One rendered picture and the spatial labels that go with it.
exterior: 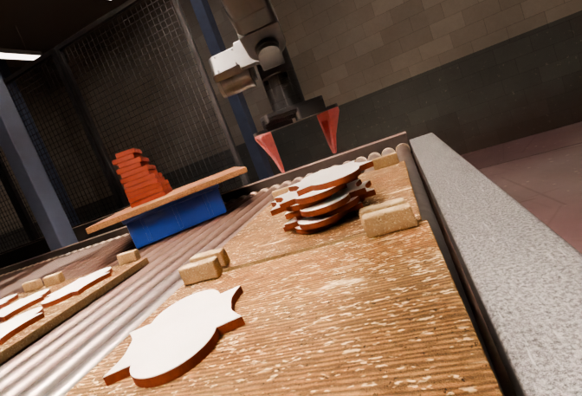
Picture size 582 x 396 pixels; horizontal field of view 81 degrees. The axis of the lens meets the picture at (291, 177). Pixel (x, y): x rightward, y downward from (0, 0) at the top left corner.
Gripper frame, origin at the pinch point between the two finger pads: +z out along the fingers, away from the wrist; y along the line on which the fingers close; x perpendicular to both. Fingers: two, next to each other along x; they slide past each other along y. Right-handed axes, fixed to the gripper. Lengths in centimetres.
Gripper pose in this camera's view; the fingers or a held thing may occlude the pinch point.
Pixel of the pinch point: (307, 158)
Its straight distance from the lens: 58.3
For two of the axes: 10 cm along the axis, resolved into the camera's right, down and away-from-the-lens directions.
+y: -9.2, 3.6, -1.7
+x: 2.1, 0.6, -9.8
